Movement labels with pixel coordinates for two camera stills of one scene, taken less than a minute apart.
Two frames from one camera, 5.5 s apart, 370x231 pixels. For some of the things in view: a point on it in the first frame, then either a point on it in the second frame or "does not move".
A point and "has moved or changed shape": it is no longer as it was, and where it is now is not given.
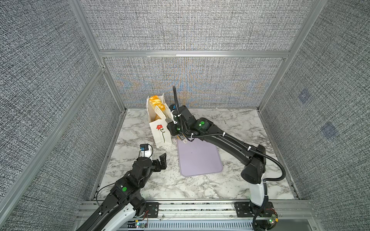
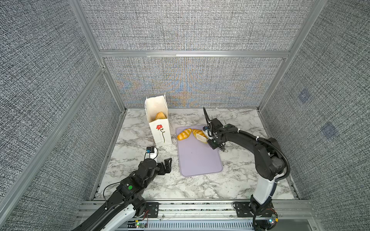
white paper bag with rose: x=159 y=129 does not move
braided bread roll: x=154 y=100 → x=160 y=115
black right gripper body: x=175 y=129 → x=213 y=143
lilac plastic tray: x=198 y=157 does not move
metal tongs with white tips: x=166 y=114 has moved or changed shape
